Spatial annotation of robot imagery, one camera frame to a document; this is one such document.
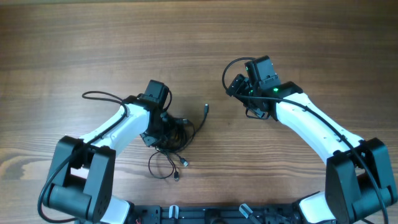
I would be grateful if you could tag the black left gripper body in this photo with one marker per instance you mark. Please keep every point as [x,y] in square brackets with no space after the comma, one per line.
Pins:
[157,133]

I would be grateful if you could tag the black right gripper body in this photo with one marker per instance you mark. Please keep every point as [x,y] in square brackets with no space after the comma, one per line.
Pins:
[235,84]

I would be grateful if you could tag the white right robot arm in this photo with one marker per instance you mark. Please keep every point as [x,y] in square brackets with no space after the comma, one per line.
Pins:
[359,177]

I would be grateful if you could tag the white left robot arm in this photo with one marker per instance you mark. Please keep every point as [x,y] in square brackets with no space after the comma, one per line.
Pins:
[80,179]

